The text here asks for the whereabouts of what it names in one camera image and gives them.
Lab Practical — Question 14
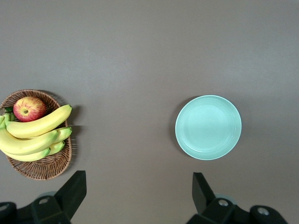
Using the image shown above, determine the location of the pale green round plate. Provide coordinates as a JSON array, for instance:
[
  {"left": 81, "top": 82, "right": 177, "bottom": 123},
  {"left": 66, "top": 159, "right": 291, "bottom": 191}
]
[{"left": 175, "top": 94, "right": 242, "bottom": 161}]

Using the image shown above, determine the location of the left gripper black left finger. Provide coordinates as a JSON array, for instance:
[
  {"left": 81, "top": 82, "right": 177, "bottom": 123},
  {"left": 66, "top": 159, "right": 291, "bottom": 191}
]
[{"left": 0, "top": 170, "right": 87, "bottom": 224}]

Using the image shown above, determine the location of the red yellow apple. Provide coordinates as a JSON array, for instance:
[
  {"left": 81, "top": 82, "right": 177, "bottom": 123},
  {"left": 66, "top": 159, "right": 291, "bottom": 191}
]
[{"left": 13, "top": 96, "right": 47, "bottom": 123}]

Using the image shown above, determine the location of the yellow banana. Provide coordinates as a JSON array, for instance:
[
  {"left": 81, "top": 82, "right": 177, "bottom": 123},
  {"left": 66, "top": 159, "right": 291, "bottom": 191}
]
[
  {"left": 0, "top": 147, "right": 51, "bottom": 162},
  {"left": 6, "top": 104, "right": 73, "bottom": 139},
  {"left": 52, "top": 126, "right": 73, "bottom": 143},
  {"left": 0, "top": 127, "right": 59, "bottom": 155},
  {"left": 48, "top": 140, "right": 65, "bottom": 155}
]

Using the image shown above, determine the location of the brown wicker basket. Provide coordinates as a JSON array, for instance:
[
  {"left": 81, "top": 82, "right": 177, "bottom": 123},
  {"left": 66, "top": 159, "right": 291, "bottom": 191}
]
[{"left": 0, "top": 89, "right": 72, "bottom": 181}]

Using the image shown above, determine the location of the brown table mat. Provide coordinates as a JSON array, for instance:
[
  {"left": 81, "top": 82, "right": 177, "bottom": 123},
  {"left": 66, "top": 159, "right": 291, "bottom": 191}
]
[{"left": 0, "top": 0, "right": 299, "bottom": 224}]

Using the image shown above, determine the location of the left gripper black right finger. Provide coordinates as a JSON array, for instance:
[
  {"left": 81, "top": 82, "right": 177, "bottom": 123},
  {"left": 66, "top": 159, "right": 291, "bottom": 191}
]
[{"left": 186, "top": 172, "right": 289, "bottom": 224}]

